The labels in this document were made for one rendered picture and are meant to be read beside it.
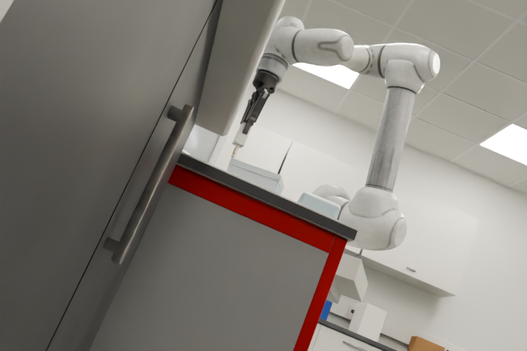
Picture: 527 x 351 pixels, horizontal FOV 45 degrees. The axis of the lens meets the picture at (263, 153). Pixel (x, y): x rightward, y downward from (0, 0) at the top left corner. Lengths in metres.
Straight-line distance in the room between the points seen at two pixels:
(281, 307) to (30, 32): 1.21
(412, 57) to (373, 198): 0.52
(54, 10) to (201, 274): 1.16
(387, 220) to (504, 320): 4.22
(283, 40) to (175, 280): 0.89
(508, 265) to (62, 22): 6.24
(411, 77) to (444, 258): 3.59
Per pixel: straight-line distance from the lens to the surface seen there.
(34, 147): 0.30
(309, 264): 1.43
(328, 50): 1.88
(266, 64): 1.96
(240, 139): 1.89
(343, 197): 2.38
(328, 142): 6.07
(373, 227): 2.22
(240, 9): 0.84
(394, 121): 2.32
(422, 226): 5.76
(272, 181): 1.47
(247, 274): 1.40
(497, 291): 6.36
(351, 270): 2.12
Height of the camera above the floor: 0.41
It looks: 17 degrees up
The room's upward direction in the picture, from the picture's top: 23 degrees clockwise
